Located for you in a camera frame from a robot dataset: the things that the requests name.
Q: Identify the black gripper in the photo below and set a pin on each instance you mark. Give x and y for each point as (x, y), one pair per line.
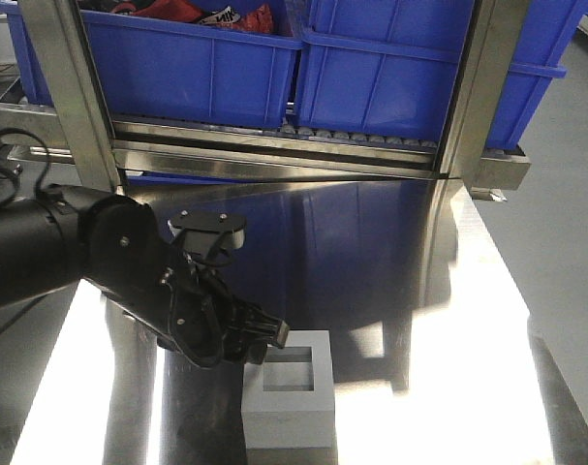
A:
(161, 292)

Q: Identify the gray hollow cube base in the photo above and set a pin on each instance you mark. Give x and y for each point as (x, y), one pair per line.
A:
(288, 401)

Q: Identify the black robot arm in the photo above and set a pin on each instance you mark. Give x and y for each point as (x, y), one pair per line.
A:
(65, 233)

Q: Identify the blue plastic bin right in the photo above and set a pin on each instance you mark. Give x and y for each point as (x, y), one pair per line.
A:
(388, 68)

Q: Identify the blue bin with red items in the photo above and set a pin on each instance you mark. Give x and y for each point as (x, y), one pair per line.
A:
(175, 70)

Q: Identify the stainless steel roller rack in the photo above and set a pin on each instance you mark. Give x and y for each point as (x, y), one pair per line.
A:
(80, 130)

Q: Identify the red and black packaged items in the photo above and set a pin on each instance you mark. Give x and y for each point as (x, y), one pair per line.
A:
(258, 21)

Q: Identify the gray wrist camera module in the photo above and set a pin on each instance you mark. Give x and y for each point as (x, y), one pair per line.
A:
(202, 232)

